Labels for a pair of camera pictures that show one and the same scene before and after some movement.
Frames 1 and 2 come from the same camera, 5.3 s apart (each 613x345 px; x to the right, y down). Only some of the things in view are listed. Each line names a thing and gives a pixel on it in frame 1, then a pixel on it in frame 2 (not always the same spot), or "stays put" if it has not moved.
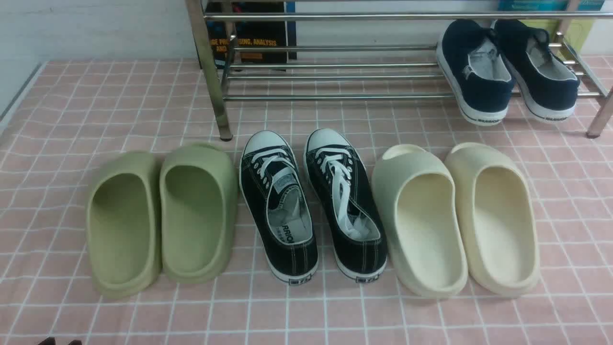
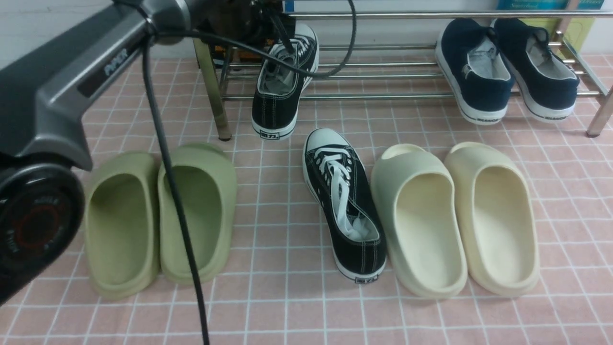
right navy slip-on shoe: x=547 y=88 stays put
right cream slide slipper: x=497 y=218 stays put
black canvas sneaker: x=346 y=200 stays put
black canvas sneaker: x=276 y=189 -> x=289 y=67
